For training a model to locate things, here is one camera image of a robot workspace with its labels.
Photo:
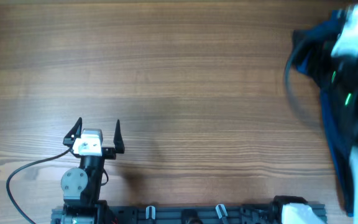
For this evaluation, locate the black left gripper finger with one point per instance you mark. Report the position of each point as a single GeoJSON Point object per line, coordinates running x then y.
{"type": "Point", "coordinates": [118, 140]}
{"type": "Point", "coordinates": [75, 131]}

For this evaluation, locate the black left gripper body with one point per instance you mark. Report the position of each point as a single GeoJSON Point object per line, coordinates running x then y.
{"type": "Point", "coordinates": [107, 154]}

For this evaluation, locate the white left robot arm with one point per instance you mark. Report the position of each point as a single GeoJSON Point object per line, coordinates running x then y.
{"type": "Point", "coordinates": [82, 185]}

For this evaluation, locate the dark blue clothes pile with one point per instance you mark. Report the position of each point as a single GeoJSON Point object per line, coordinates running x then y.
{"type": "Point", "coordinates": [331, 118]}

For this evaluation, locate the black aluminium mounting rail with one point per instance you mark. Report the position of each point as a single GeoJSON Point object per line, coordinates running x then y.
{"type": "Point", "coordinates": [273, 212]}

